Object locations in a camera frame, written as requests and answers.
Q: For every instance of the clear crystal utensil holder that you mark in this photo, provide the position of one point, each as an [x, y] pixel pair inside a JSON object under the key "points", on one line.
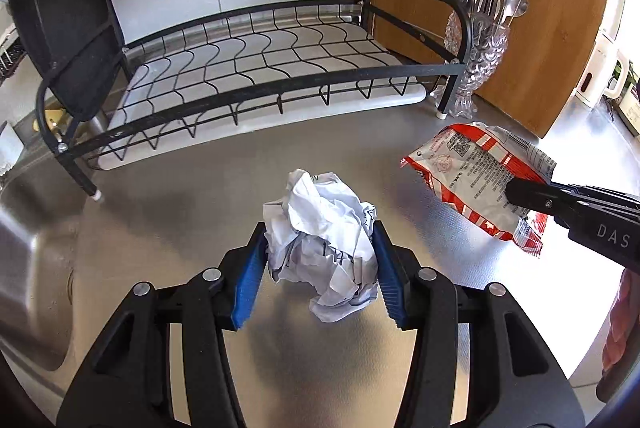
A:
{"points": [[480, 68]]}

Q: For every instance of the person's right hand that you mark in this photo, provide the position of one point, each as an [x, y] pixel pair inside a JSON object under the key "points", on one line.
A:
{"points": [[622, 328]]}

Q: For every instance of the black rack side basket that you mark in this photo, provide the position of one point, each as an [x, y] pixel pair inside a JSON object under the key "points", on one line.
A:
{"points": [[60, 23]]}

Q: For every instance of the white cloth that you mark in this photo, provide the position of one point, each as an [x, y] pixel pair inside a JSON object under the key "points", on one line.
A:
{"points": [[9, 150]]}

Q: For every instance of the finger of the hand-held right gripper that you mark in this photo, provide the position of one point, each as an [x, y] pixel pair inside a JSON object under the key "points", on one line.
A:
{"points": [[535, 195]]}

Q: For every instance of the red and white snack packet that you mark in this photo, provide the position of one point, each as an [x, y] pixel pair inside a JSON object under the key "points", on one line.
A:
{"points": [[465, 168]]}

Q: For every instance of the small metal spoon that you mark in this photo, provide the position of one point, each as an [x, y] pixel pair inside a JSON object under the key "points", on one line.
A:
{"points": [[515, 3]]}

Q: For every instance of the white electric kettle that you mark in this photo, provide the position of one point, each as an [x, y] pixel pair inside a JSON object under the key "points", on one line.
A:
{"points": [[597, 73]]}

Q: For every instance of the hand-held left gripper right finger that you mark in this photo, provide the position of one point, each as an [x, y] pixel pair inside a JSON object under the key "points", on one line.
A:
{"points": [[392, 273]]}

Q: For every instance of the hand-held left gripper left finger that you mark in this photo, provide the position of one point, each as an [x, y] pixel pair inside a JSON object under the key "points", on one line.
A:
{"points": [[247, 278]]}

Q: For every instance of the wooden cutting board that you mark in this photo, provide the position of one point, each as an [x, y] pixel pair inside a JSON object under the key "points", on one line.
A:
{"points": [[550, 33]]}

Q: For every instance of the gold sink strainer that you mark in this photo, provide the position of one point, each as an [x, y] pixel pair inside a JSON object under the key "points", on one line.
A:
{"points": [[55, 120]]}

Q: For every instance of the stainless steel sink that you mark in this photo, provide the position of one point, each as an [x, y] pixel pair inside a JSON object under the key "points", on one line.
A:
{"points": [[30, 258]]}

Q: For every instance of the white drip tray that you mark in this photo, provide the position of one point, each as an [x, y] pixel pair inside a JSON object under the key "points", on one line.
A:
{"points": [[345, 39]]}

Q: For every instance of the white paper ball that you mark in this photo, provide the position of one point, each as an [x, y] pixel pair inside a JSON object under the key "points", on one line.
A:
{"points": [[320, 228]]}

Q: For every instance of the metal fork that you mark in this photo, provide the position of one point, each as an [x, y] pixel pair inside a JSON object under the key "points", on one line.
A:
{"points": [[487, 5]]}

